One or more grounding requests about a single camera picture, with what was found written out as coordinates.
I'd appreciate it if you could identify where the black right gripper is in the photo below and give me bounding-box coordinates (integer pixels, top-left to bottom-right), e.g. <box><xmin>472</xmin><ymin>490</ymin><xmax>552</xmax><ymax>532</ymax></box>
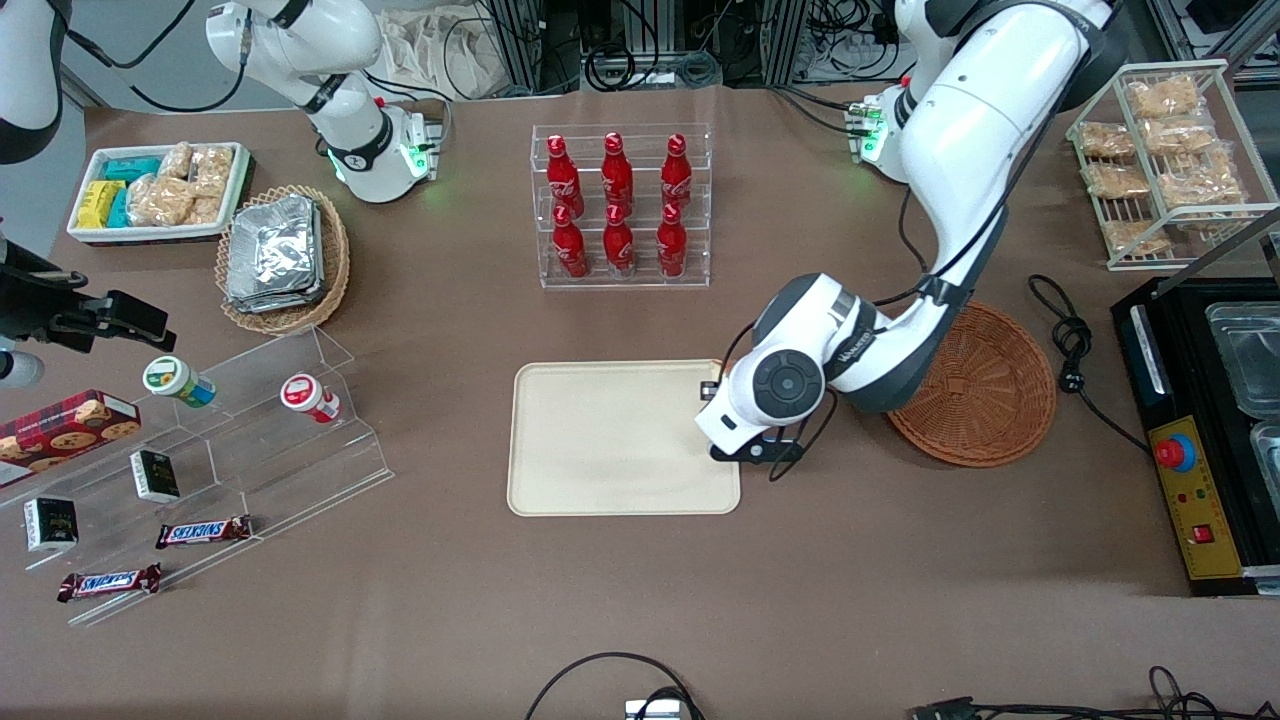
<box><xmin>0</xmin><ymin>238</ymin><xmax>178</xmax><ymax>353</ymax></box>

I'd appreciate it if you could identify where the beige rectangular plastic tray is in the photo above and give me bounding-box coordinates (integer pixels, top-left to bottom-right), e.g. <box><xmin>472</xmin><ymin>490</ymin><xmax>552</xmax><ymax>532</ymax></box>
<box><xmin>506</xmin><ymin>359</ymin><xmax>742</xmax><ymax>518</ymax></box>

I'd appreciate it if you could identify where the light tan wicker basket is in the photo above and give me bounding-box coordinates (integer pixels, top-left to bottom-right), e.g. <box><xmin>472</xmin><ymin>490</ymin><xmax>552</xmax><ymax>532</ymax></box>
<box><xmin>215</xmin><ymin>184</ymin><xmax>352</xmax><ymax>337</ymax></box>

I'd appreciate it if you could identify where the brown round wicker basket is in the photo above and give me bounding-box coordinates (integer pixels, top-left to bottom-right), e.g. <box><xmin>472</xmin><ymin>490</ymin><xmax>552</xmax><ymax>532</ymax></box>
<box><xmin>872</xmin><ymin>297</ymin><xmax>1058</xmax><ymax>469</ymax></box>

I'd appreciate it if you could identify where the green lid yogurt cup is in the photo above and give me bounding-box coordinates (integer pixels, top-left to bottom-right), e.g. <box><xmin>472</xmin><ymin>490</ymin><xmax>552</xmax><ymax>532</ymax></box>
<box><xmin>142</xmin><ymin>355</ymin><xmax>217</xmax><ymax>409</ymax></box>

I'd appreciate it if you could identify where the white rectangular snack bin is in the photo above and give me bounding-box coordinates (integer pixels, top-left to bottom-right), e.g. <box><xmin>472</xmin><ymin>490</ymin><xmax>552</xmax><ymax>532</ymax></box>
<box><xmin>66</xmin><ymin>141</ymin><xmax>252</xmax><ymax>246</ymax></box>

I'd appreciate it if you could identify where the yellow snack pack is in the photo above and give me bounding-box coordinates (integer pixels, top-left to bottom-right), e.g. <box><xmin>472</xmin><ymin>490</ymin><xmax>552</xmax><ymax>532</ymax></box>
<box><xmin>77</xmin><ymin>179</ymin><xmax>127</xmax><ymax>230</ymax></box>

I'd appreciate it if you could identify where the red tartan cookie box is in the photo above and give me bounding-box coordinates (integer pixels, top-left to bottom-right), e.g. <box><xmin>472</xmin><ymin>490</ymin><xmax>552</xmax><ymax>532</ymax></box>
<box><xmin>0</xmin><ymin>389</ymin><xmax>142</xmax><ymax>490</ymax></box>

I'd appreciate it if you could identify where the silver foil container stack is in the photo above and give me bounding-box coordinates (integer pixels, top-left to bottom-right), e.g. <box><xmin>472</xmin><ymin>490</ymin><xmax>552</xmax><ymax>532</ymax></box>
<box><xmin>225</xmin><ymin>194</ymin><xmax>325</xmax><ymax>315</ymax></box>

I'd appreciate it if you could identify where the small black white box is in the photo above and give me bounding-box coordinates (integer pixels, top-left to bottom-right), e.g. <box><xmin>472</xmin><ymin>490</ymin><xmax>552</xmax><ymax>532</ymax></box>
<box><xmin>129</xmin><ymin>449</ymin><xmax>182</xmax><ymax>505</ymax></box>
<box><xmin>23</xmin><ymin>496</ymin><xmax>80</xmax><ymax>554</ymax></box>

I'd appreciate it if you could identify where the red lid yogurt cup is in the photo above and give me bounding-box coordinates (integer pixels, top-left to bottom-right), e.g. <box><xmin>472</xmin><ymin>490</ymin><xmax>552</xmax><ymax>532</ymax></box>
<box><xmin>279</xmin><ymin>372</ymin><xmax>342</xmax><ymax>425</ymax></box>

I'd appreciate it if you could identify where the clear acrylic stepped display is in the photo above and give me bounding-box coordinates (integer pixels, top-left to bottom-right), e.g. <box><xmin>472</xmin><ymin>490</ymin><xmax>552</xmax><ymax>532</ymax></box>
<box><xmin>0</xmin><ymin>324</ymin><xmax>394</xmax><ymax>628</ymax></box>

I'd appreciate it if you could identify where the clear acrylic bottle rack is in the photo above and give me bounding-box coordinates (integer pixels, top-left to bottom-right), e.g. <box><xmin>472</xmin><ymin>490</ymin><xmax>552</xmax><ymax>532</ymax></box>
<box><xmin>530</xmin><ymin>123</ymin><xmax>713</xmax><ymax>292</ymax></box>

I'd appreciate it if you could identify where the brown snickers bar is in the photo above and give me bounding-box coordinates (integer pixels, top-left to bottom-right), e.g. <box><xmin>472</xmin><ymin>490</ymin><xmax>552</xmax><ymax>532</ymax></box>
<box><xmin>56</xmin><ymin>563</ymin><xmax>163</xmax><ymax>604</ymax></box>
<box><xmin>154</xmin><ymin>514</ymin><xmax>254</xmax><ymax>551</ymax></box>

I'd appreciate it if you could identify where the red cola bottle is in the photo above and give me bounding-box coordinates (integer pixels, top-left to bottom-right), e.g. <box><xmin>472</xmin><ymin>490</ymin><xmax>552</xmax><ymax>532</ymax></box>
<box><xmin>546</xmin><ymin>134</ymin><xmax>585</xmax><ymax>218</ymax></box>
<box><xmin>656</xmin><ymin>202</ymin><xmax>689</xmax><ymax>279</ymax></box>
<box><xmin>660</xmin><ymin>133</ymin><xmax>694</xmax><ymax>211</ymax></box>
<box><xmin>602</xmin><ymin>202</ymin><xmax>637</xmax><ymax>275</ymax></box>
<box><xmin>551</xmin><ymin>204</ymin><xmax>590</xmax><ymax>280</ymax></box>
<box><xmin>601</xmin><ymin>131</ymin><xmax>635</xmax><ymax>213</ymax></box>

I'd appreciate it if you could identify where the white plastic sheet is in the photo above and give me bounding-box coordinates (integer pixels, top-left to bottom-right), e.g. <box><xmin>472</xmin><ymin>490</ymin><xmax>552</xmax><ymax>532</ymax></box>
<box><xmin>380</xmin><ymin>8</ymin><xmax>506</xmax><ymax>99</ymax></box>

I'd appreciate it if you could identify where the black appliance housing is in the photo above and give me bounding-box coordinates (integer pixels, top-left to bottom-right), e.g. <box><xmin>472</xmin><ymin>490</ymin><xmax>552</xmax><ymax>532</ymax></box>
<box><xmin>1111</xmin><ymin>274</ymin><xmax>1280</xmax><ymax>598</ymax></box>

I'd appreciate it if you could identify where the clear bag fried snack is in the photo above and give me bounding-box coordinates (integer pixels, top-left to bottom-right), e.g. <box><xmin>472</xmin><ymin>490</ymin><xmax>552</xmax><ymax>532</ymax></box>
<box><xmin>1127</xmin><ymin>76</ymin><xmax>1203</xmax><ymax>120</ymax></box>
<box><xmin>1084</xmin><ymin>162</ymin><xmax>1150</xmax><ymax>200</ymax></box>
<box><xmin>1079</xmin><ymin>121</ymin><xmax>1137</xmax><ymax>160</ymax></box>
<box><xmin>1158</xmin><ymin>150</ymin><xmax>1246</xmax><ymax>209</ymax></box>
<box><xmin>1104</xmin><ymin>219</ymin><xmax>1172</xmax><ymax>257</ymax></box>
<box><xmin>1142</xmin><ymin>117</ymin><xmax>1227</xmax><ymax>157</ymax></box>

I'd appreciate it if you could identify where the yellow emergency stop control box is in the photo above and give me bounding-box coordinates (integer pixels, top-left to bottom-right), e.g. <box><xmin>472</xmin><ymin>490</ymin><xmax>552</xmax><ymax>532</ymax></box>
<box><xmin>1146</xmin><ymin>414</ymin><xmax>1247</xmax><ymax>582</ymax></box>

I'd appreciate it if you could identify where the steel food pan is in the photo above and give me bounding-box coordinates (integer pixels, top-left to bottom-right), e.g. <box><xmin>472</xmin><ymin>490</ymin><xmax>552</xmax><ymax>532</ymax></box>
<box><xmin>1249</xmin><ymin>421</ymin><xmax>1280</xmax><ymax>493</ymax></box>
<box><xmin>1204</xmin><ymin>301</ymin><xmax>1280</xmax><ymax>418</ymax></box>

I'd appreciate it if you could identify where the grey metal bar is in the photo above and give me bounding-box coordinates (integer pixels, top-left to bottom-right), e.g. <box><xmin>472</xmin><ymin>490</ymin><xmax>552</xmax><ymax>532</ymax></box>
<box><xmin>1163</xmin><ymin>204</ymin><xmax>1280</xmax><ymax>301</ymax></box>

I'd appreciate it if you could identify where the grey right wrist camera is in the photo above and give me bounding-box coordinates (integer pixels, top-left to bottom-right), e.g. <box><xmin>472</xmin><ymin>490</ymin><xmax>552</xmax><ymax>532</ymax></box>
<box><xmin>0</xmin><ymin>349</ymin><xmax>47</xmax><ymax>391</ymax></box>

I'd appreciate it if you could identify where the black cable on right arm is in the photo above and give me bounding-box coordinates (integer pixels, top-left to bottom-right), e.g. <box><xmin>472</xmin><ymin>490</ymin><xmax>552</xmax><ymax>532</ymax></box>
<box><xmin>60</xmin><ymin>0</ymin><xmax>253</xmax><ymax>114</ymax></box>

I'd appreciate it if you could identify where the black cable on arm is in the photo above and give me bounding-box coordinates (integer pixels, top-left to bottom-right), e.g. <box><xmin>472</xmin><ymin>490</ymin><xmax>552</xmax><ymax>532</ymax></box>
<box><xmin>720</xmin><ymin>90</ymin><xmax>1063</xmax><ymax>483</ymax></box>
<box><xmin>60</xmin><ymin>0</ymin><xmax>253</xmax><ymax>114</ymax></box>

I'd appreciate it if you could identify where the black looped cable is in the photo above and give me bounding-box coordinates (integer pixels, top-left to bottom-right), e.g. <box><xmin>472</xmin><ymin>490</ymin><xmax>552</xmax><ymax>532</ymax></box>
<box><xmin>524</xmin><ymin>651</ymin><xmax>707</xmax><ymax>720</ymax></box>

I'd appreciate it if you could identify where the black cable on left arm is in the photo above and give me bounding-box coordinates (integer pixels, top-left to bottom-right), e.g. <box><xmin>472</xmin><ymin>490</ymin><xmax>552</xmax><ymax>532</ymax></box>
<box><xmin>720</xmin><ymin>90</ymin><xmax>1063</xmax><ymax>483</ymax></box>

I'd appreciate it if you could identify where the black cable with connector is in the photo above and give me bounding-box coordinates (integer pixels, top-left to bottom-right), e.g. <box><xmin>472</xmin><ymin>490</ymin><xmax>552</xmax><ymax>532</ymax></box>
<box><xmin>909</xmin><ymin>664</ymin><xmax>1280</xmax><ymax>720</ymax></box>

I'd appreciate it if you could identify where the black power cable with plug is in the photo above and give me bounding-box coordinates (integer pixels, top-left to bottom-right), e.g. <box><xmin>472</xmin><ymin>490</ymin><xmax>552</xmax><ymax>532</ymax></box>
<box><xmin>1029</xmin><ymin>274</ymin><xmax>1152</xmax><ymax>454</ymax></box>

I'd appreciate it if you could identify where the white wire shelf rack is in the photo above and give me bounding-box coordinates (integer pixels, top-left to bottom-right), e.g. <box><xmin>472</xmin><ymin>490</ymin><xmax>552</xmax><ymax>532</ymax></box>
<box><xmin>1065</xmin><ymin>59</ymin><xmax>1280</xmax><ymax>272</ymax></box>

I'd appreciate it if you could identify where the aluminium frame post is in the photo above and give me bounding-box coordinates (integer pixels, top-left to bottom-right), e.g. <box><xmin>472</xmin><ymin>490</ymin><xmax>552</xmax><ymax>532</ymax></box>
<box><xmin>764</xmin><ymin>0</ymin><xmax>808</xmax><ymax>87</ymax></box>
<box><xmin>488</xmin><ymin>0</ymin><xmax>547</xmax><ymax>97</ymax></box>

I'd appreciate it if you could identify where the coiled black cable bundle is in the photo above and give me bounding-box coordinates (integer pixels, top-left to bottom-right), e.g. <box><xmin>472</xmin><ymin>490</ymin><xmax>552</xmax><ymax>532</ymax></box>
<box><xmin>583</xmin><ymin>42</ymin><xmax>638</xmax><ymax>93</ymax></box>

